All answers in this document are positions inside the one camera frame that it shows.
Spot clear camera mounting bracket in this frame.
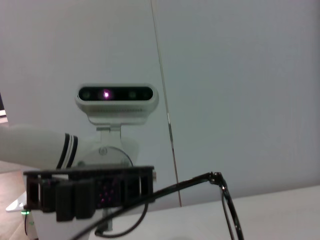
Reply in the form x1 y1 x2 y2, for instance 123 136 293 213
95 124 124 151

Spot black thin-frame glasses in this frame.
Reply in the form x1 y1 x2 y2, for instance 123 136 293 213
71 171 245 240

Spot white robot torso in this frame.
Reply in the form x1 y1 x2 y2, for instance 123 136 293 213
30 207 113 240

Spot white wrist depth camera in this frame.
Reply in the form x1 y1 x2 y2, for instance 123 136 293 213
74 82 160 126

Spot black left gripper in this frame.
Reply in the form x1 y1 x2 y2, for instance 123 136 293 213
23 164 155 223

